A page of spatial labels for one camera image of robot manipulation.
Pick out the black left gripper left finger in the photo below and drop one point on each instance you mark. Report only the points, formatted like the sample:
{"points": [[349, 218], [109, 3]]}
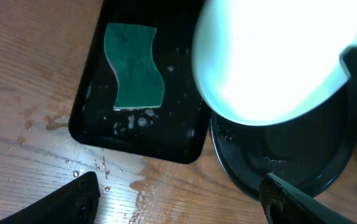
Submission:
{"points": [[74, 203]]}

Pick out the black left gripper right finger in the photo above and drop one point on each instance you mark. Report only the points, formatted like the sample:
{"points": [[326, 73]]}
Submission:
{"points": [[283, 203]]}

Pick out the light blue plate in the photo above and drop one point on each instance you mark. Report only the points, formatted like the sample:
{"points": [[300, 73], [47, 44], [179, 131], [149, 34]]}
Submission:
{"points": [[265, 62]]}

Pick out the green and yellow sponge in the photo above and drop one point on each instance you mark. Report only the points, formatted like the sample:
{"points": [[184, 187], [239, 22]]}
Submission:
{"points": [[128, 50]]}

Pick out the black round tray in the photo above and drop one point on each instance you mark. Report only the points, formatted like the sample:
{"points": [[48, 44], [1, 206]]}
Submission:
{"points": [[308, 152]]}

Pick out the black rectangular tray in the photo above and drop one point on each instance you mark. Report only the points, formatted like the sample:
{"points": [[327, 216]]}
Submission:
{"points": [[176, 130]]}

